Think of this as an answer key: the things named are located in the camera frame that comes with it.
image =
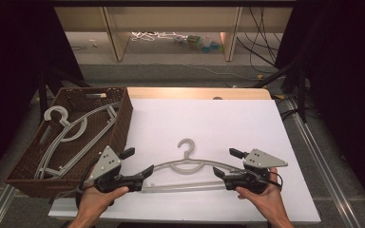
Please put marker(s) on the grey plastic clothes hanger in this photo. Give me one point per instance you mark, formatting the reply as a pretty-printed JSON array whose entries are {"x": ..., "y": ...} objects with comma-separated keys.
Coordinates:
[
  {"x": 183, "y": 187},
  {"x": 55, "y": 109}
]

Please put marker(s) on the teal plastic item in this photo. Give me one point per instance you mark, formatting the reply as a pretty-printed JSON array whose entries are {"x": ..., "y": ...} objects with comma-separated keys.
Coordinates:
[{"x": 208, "y": 47}]

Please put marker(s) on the green box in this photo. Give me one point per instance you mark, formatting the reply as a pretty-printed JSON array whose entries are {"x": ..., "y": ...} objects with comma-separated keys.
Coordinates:
[{"x": 194, "y": 40}]

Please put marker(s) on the person's right hand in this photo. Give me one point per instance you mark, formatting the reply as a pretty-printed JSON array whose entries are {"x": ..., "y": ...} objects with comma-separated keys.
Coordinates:
[{"x": 269, "y": 199}]

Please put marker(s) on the white table sheet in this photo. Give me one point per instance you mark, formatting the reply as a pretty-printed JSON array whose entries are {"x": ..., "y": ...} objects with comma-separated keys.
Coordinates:
[{"x": 215, "y": 126}]

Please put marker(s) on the person's left hand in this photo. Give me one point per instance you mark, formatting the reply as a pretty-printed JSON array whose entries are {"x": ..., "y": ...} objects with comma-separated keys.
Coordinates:
[{"x": 96, "y": 202}]

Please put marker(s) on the dark curtain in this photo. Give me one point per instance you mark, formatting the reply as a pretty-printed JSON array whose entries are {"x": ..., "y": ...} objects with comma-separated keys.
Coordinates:
[
  {"x": 12, "y": 63},
  {"x": 345, "y": 79}
]

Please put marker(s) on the black metal stand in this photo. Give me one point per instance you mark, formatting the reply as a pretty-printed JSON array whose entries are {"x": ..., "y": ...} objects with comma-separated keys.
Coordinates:
[
  {"x": 297, "y": 79},
  {"x": 49, "y": 82}
]

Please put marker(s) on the brown wicker basket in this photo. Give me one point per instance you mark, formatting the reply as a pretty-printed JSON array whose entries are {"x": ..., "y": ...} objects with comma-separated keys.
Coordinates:
[{"x": 120, "y": 126}]

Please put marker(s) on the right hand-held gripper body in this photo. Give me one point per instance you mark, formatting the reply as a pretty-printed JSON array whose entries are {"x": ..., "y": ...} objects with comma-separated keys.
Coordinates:
[{"x": 259, "y": 161}]

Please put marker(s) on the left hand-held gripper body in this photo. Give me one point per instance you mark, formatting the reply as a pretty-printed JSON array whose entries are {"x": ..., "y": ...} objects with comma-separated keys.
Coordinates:
[{"x": 107, "y": 164}]

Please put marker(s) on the beige desk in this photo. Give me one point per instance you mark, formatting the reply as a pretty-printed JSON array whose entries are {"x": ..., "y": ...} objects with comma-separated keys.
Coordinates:
[{"x": 171, "y": 19}]

